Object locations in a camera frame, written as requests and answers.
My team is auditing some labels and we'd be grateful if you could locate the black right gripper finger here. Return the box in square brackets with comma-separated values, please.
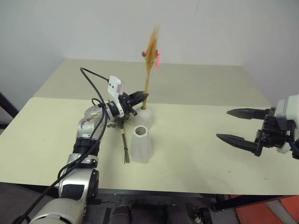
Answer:
[215, 133, 263, 157]
[226, 108, 270, 120]

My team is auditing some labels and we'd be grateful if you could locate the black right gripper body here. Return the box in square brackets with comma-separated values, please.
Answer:
[254, 107, 295, 148]

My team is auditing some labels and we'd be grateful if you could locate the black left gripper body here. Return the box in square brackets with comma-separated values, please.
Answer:
[118, 92, 138, 116]

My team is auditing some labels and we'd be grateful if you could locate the wheat and pink flower bouquet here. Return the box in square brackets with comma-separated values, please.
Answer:
[141, 22, 164, 110]

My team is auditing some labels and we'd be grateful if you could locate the green stemmed dried flower bouquet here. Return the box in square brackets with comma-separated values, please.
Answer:
[107, 115, 130, 165]

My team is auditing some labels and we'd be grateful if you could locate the round white vase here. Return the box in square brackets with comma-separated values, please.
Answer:
[136, 107, 155, 129]

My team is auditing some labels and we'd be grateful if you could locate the tall faceted white vase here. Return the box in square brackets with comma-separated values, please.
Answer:
[129, 125, 155, 164]

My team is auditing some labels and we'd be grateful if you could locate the orange red floor mat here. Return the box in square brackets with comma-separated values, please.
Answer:
[235, 195, 299, 224]

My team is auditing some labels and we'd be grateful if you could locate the dark rounded shape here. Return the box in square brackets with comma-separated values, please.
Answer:
[111, 205, 131, 224]

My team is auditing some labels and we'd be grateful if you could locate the dark grey fabric seat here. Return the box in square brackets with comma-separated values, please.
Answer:
[0, 182, 59, 224]

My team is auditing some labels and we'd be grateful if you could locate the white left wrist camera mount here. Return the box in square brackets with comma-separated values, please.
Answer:
[107, 75, 126, 118]

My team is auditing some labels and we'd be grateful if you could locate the black table frame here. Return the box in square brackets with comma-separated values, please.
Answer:
[97, 188, 299, 212]

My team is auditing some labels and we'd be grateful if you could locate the dark chair frame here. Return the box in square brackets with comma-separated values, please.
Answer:
[0, 92, 20, 129]

